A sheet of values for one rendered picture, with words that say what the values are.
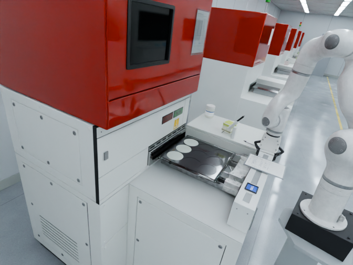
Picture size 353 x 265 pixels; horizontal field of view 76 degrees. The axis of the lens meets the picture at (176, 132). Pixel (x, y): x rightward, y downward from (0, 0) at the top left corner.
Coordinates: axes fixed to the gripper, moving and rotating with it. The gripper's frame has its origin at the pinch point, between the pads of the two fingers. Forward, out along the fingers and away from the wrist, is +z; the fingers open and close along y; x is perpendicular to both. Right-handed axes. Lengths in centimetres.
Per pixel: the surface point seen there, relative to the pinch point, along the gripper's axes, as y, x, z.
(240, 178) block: -7.6, -21.4, 6.6
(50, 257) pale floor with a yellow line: -110, -74, 97
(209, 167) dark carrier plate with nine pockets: -25.3, -22.6, 7.3
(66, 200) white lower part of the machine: -83, -74, 27
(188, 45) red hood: -53, -15, -54
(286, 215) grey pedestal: 19.3, -23.7, 15.3
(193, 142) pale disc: -46.1, -1.8, 7.2
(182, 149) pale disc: -48, -15, 7
